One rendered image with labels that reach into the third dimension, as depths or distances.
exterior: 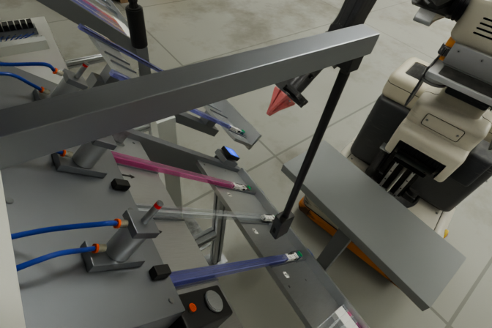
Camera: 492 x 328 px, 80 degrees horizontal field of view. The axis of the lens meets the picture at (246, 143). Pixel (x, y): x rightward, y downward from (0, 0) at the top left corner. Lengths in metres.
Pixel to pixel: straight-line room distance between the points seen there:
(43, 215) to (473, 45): 1.02
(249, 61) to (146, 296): 0.21
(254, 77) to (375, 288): 1.59
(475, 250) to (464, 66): 1.31
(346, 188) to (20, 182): 0.99
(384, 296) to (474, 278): 0.53
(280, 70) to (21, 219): 0.21
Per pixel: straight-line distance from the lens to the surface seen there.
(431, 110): 1.14
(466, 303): 1.93
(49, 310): 0.24
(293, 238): 0.81
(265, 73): 0.16
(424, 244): 1.14
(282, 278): 0.64
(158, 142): 0.65
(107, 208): 0.33
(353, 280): 1.67
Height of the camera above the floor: 1.43
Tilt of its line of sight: 46 degrees down
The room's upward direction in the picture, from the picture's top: 10 degrees clockwise
